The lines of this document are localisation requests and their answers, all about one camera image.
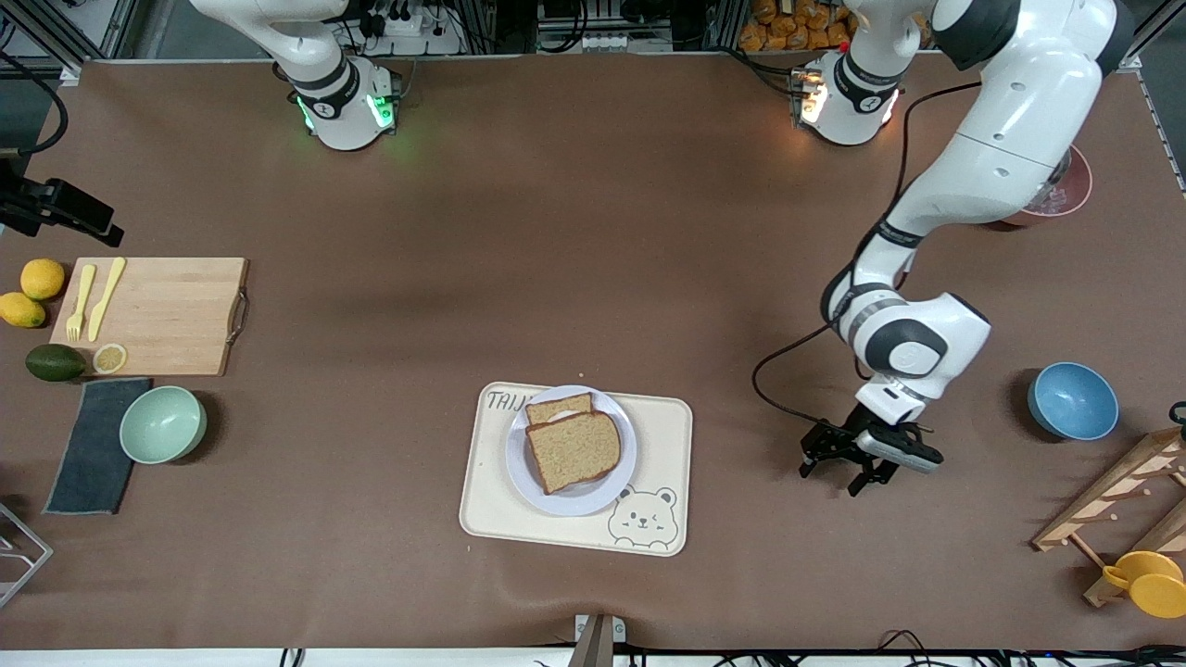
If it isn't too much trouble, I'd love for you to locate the plain brown bread slice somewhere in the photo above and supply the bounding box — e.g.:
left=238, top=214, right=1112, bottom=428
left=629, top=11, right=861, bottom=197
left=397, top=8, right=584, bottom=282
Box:
left=524, top=411, right=623, bottom=496

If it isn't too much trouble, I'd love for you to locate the pale blue round plate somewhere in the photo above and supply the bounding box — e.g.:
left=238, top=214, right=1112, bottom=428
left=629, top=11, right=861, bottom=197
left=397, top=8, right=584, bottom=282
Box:
left=505, top=384, right=638, bottom=518

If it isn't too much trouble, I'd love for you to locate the egg-bearing brown bread slice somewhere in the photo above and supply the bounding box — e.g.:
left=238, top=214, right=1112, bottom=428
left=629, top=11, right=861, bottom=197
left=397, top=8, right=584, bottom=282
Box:
left=524, top=392, right=595, bottom=427

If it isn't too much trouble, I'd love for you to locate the yellow plastic fork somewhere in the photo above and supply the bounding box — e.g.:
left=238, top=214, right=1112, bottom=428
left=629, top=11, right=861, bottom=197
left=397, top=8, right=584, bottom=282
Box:
left=67, top=264, right=96, bottom=342

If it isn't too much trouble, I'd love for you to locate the yellow lemon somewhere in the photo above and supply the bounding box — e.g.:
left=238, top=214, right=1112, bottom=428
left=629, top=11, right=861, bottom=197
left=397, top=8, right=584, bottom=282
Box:
left=0, top=292, right=46, bottom=330
left=20, top=258, right=67, bottom=302

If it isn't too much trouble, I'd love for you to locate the yellow plastic knife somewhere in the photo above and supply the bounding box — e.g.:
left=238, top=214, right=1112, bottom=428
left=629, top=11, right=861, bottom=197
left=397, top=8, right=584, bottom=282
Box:
left=88, top=258, right=127, bottom=342

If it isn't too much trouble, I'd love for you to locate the wooden cutting board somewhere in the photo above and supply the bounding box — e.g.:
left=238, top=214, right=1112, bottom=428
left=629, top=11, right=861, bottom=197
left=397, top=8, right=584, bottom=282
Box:
left=51, top=257, right=251, bottom=378

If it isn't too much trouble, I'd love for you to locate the green avocado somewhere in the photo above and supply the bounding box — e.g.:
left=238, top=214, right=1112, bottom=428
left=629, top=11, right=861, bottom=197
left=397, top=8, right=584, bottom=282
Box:
left=25, top=344, right=88, bottom=383

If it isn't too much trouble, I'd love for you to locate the blue bowl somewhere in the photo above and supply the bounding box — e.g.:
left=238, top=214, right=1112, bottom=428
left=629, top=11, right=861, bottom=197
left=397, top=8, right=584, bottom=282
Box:
left=1027, top=361, right=1120, bottom=442

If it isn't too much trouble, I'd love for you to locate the mint green bowl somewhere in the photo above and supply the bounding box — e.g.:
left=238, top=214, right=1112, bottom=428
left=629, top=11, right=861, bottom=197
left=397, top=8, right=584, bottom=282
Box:
left=119, top=385, right=208, bottom=465

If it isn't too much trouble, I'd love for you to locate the wooden cup rack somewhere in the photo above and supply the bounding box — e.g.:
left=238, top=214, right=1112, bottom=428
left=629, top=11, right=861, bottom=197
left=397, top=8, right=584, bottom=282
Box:
left=1031, top=426, right=1186, bottom=610

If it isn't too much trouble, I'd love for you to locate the dark grey cloth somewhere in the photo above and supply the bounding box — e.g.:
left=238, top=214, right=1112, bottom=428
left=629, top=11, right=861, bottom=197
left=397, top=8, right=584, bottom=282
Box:
left=42, top=377, right=152, bottom=516

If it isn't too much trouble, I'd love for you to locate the yellow mug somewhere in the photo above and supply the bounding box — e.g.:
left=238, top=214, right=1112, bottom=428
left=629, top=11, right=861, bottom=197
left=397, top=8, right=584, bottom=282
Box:
left=1102, top=550, right=1186, bottom=620

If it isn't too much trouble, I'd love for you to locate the cream bear print tray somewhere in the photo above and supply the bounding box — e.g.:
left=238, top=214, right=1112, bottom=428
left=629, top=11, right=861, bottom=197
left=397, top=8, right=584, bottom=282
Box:
left=458, top=381, right=694, bottom=558

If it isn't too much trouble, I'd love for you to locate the pink bowl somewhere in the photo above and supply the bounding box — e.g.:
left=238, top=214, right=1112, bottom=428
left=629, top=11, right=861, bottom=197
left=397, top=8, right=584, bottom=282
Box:
left=984, top=144, right=1094, bottom=231

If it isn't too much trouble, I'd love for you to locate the white power strip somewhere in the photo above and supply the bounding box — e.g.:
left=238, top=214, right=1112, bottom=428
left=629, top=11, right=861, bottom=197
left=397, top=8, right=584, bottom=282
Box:
left=347, top=0, right=464, bottom=57

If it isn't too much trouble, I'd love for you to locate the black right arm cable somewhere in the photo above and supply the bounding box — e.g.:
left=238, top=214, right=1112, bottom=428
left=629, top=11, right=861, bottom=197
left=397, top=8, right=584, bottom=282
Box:
left=0, top=51, right=71, bottom=160

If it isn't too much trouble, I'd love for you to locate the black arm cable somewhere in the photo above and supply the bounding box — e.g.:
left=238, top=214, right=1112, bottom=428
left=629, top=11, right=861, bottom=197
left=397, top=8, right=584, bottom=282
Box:
left=0, top=51, right=71, bottom=160
left=751, top=82, right=985, bottom=438

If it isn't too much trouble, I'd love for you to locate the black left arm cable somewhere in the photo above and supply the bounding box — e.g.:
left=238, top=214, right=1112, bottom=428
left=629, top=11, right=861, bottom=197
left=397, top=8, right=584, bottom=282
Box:
left=751, top=82, right=985, bottom=438

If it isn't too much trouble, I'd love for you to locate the metal table edge bracket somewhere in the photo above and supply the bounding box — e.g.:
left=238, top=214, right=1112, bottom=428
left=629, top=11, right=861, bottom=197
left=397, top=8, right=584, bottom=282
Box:
left=573, top=613, right=627, bottom=667

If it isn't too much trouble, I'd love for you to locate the metal wire rack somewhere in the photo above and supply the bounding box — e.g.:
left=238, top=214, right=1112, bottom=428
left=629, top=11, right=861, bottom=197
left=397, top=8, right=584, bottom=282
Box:
left=0, top=500, right=54, bottom=610

